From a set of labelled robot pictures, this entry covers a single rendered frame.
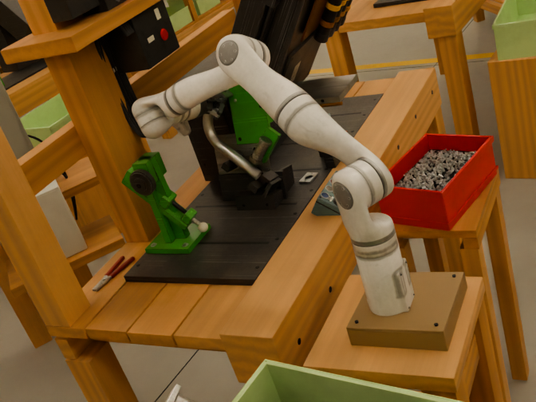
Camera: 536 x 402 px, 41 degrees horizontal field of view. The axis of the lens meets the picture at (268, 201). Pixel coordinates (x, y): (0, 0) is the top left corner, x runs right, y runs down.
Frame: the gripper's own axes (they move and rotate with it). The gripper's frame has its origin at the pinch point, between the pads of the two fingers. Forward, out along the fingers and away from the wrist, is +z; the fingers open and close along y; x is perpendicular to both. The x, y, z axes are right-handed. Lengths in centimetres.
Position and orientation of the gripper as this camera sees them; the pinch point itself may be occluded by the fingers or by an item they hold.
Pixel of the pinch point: (217, 96)
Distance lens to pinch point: 206.6
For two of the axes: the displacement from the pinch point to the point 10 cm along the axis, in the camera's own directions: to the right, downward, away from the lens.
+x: -5.1, 6.8, 5.2
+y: -7.2, -6.7, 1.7
